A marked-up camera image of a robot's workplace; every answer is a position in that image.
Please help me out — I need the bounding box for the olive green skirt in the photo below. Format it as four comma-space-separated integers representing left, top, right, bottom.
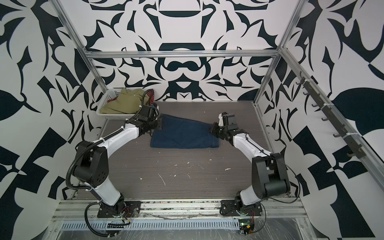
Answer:
99, 87, 151, 115

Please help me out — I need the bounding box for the aluminium frame crossbar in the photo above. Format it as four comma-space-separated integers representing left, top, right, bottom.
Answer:
85, 50, 278, 59

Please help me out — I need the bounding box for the blue denim skirt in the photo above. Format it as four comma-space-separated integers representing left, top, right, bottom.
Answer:
150, 114, 220, 149

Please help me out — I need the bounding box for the grey wall hook rail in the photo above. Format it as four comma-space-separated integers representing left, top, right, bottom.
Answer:
297, 73, 367, 159

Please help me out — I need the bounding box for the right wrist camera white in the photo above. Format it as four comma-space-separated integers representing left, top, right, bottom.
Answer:
219, 112, 229, 127

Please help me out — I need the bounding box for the white slotted cable duct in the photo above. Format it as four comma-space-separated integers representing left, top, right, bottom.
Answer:
59, 219, 241, 231

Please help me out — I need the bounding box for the small circuit board right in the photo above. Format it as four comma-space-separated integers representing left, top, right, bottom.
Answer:
239, 219, 255, 235

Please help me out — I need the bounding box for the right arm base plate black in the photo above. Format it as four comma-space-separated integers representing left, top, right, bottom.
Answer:
219, 200, 263, 217

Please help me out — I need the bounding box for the aluminium front rail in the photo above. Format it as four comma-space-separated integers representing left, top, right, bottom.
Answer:
52, 198, 308, 221

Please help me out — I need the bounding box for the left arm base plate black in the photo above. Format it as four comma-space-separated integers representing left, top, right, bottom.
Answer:
97, 201, 142, 218

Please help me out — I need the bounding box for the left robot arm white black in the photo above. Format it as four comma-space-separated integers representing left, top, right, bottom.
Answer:
66, 104, 162, 212

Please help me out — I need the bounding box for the white plastic basket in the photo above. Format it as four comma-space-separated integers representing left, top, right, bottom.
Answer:
95, 87, 152, 121

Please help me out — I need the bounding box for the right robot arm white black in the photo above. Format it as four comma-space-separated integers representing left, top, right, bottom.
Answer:
210, 112, 291, 209

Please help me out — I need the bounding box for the red polka dot skirt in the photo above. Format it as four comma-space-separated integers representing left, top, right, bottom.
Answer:
103, 88, 155, 105

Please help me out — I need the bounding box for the black corrugated cable left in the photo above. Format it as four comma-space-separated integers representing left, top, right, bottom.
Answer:
83, 201, 131, 238

